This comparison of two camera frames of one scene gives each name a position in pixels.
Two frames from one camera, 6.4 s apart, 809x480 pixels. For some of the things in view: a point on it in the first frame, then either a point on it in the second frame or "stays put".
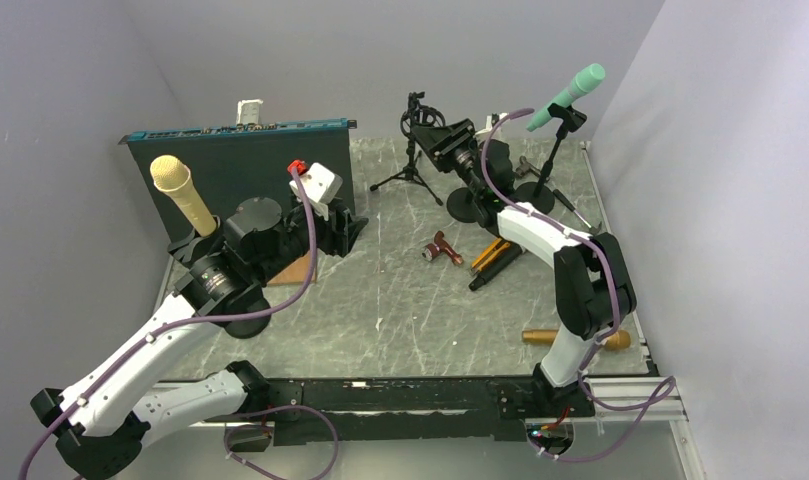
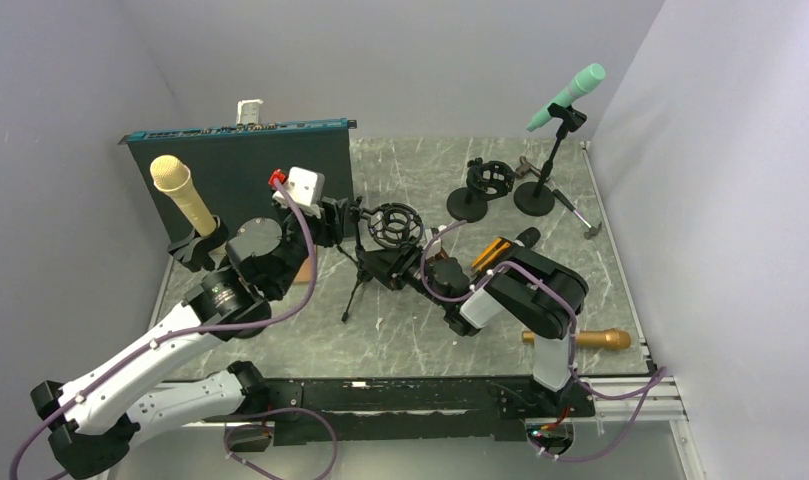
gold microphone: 617,339 stays put
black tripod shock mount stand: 415,115 to 391,224
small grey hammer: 592,230 stays put
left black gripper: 341,240 stays put
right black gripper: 442,142 to 390,266
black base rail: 418,410 stays put
